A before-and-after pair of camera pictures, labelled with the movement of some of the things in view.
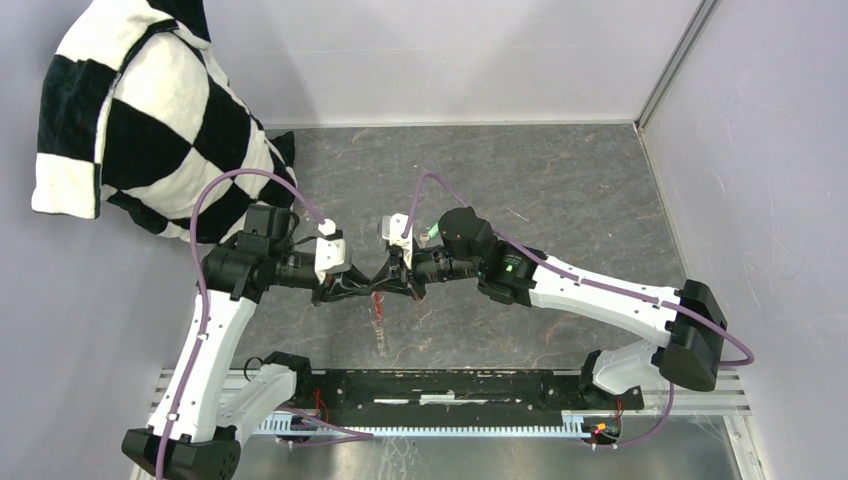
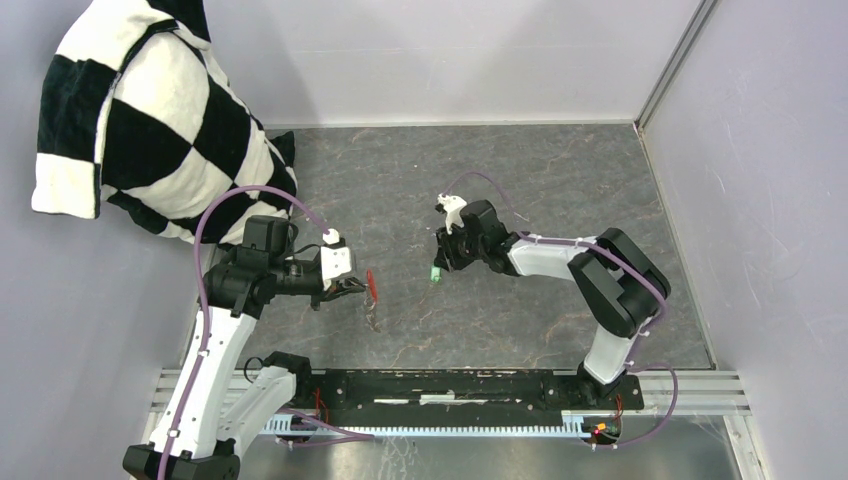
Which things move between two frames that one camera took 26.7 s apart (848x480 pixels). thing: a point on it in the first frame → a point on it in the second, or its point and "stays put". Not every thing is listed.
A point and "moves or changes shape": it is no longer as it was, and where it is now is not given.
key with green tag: x=434 y=230 moves or changes shape
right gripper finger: x=393 y=275 → x=455 y=263
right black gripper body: x=428 y=266 → x=459 y=244
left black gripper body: x=302 y=278 stays put
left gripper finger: x=338 y=291 stays put
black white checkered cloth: x=137 y=112 stays put
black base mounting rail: x=449 y=397 stays put
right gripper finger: x=401 y=287 → x=440 y=261
